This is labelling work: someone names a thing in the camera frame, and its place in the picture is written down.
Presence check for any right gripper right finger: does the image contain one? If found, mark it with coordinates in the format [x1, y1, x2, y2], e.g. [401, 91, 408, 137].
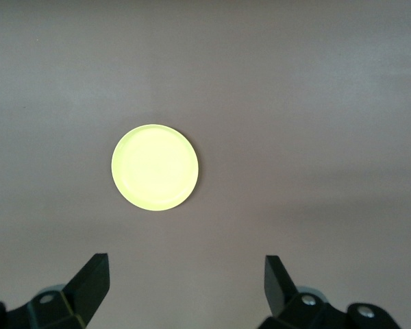
[258, 254, 403, 329]

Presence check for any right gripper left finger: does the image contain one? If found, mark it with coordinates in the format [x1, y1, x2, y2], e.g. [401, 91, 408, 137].
[0, 252, 110, 329]

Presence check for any yellow round plate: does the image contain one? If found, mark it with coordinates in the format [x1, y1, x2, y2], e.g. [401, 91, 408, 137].
[111, 124, 201, 210]

